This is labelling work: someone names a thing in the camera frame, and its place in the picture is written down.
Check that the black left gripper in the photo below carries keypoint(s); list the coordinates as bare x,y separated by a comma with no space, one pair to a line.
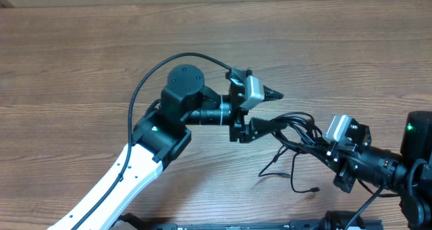
254,127

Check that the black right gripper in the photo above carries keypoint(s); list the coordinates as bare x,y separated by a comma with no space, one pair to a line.
345,181

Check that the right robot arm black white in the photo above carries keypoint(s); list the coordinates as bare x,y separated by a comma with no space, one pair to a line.
407,174

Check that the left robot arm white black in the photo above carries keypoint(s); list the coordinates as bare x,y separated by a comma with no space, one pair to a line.
161,135

